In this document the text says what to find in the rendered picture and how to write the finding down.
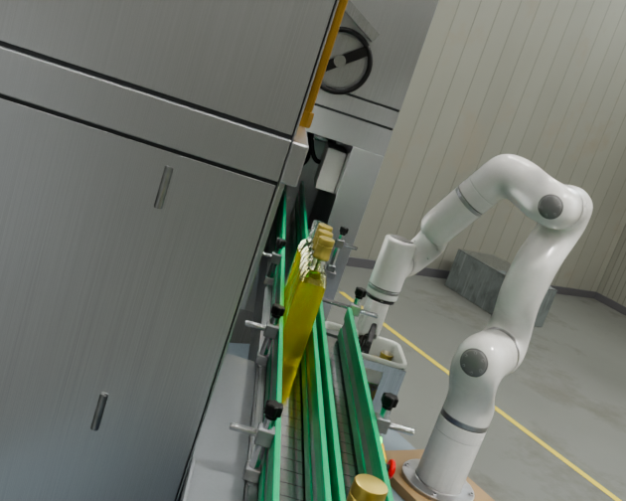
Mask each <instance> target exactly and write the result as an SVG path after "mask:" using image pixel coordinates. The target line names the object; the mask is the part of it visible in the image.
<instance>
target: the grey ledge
mask: <svg viewBox="0 0 626 501"><path fill-rule="evenodd" d="M256 365H257V364H255V363H254V362H253V361H250V360H247V359H244V358H241V357H237V356H234V355H230V354H227V353H226V354H225V357H224V360H223V364H222V367H221V370H220V373H219V376H218V379H217V382H216V385H215V388H214V391H213V395H212V398H211V401H210V404H209V407H208V410H207V413H206V416H205V419H204V422H203V426H202V429H201V432H200V435H199V438H198V441H197V444H196V447H195V450H194V454H193V457H192V460H191V463H190V466H189V469H188V472H187V475H186V478H185V482H184V487H183V491H182V495H181V499H180V501H243V494H244V484H245V480H243V479H242V473H243V469H244V466H245V463H246V462H247V455H248V445H249V435H248V434H244V433H241V432H237V431H234V430H230V429H229V427H230V423H231V422H236V423H239V424H243V425H246V426H250V425H251V415H252V405H253V395H254V385H255V375H256Z"/></svg>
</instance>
